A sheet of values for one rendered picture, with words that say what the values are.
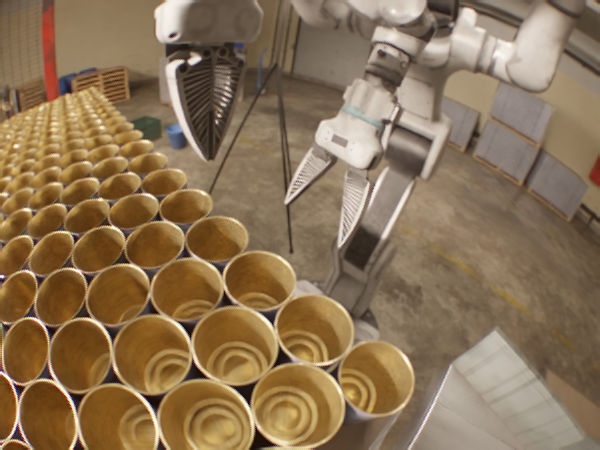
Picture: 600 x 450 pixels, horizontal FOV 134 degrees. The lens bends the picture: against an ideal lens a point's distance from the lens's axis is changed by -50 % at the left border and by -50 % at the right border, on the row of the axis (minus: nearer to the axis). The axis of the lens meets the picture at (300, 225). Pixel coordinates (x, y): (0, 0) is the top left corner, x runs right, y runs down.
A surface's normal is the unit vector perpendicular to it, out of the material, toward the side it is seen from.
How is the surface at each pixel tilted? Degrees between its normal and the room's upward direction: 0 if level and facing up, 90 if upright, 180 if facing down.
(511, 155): 90
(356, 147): 75
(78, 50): 90
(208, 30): 103
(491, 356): 90
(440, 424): 0
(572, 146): 90
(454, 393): 0
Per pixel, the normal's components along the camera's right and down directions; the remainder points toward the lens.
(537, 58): -0.62, 0.77
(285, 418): 0.17, -0.74
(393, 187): -0.50, 0.06
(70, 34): 0.74, 0.51
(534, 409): -0.84, 0.25
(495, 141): -0.63, 0.40
